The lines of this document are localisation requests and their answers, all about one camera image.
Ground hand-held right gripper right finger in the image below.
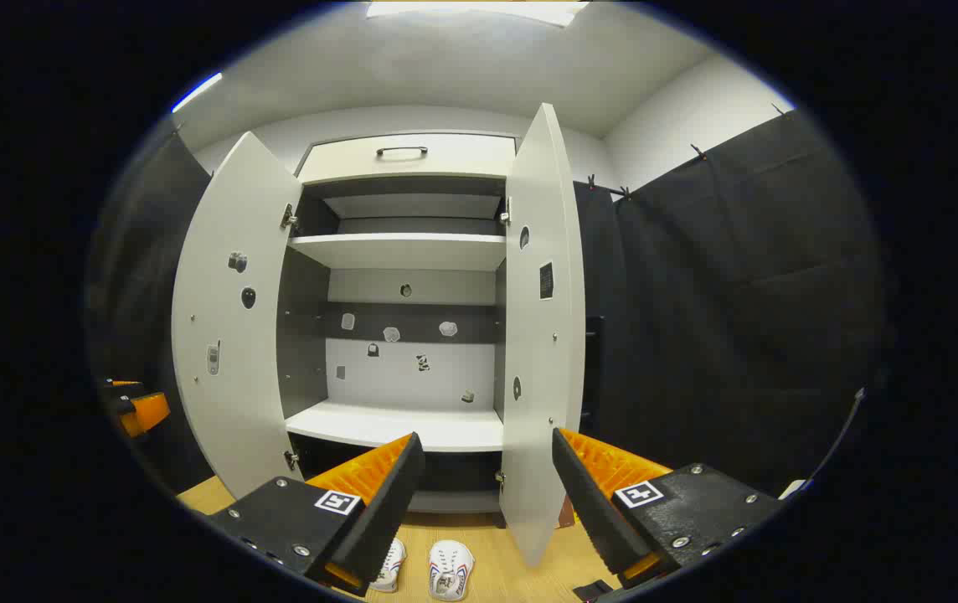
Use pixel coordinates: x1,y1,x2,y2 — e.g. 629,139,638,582
551,427,785,594

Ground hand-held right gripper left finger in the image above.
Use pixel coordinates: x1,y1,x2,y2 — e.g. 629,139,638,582
205,431,427,599

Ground white striped shoe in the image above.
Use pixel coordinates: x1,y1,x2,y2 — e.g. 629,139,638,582
429,540,476,602
368,538,407,594

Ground white shoe cabinet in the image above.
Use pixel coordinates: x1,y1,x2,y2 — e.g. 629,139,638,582
171,102,587,569

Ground white cabinet drawer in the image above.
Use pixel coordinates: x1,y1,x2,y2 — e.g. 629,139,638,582
299,134,518,185

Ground ceiling light panel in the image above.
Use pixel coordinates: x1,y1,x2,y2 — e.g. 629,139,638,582
366,0,589,28

